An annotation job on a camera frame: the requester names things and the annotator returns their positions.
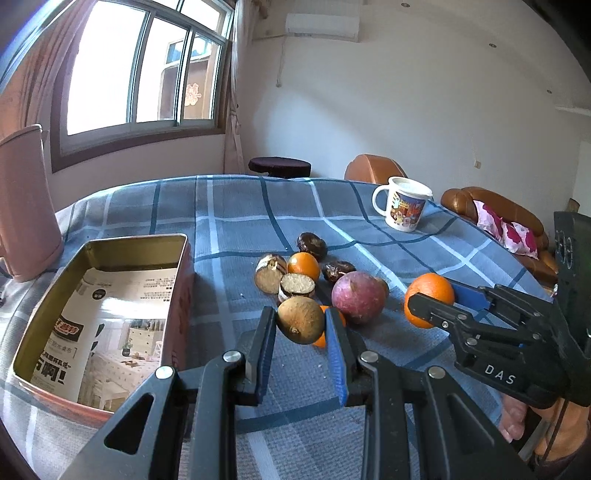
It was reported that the brown leather sofa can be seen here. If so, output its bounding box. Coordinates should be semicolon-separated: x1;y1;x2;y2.
441;186;558;288

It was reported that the pink floral cushion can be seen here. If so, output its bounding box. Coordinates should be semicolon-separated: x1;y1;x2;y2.
474;200;538;259

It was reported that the white wall air conditioner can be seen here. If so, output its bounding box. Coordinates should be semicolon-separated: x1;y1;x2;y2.
284;13;360;42

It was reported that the person's right hand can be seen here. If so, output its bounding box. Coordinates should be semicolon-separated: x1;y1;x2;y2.
498;395;528;443

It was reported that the white cartoon mug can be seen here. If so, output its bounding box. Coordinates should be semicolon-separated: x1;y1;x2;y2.
372;176;433;232

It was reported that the brown round kiwi fruit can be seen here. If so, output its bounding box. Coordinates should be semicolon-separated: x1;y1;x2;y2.
277;296;325;345

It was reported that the dark round stool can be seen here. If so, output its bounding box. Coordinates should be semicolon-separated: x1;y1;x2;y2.
249;156;311;179

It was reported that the small orange tangerine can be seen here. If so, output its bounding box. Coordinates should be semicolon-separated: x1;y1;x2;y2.
287;252;321;282

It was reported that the small orange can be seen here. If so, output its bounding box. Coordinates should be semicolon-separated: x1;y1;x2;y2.
312;305;346;349

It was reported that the large orange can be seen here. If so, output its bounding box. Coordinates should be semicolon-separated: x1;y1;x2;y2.
403;272;457;329

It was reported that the sliding glass window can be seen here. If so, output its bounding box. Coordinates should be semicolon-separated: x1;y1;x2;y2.
50;1;235;172

